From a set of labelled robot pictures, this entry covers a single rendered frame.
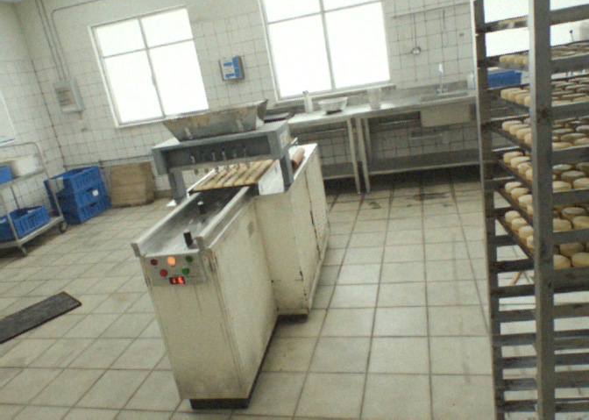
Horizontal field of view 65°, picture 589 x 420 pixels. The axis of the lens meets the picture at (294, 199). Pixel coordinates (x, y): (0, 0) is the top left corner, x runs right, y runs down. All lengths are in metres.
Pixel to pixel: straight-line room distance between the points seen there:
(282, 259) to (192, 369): 0.79
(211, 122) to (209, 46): 3.47
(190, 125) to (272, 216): 0.67
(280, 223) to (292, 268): 0.28
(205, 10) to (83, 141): 2.57
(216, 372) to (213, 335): 0.19
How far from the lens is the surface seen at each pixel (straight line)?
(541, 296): 1.16
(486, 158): 1.49
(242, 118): 2.52
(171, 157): 2.74
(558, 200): 1.12
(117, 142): 6.83
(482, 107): 1.46
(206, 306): 2.08
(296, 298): 2.76
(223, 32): 5.91
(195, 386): 2.35
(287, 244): 2.61
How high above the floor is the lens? 1.51
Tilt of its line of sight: 17 degrees down
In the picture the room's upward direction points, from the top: 10 degrees counter-clockwise
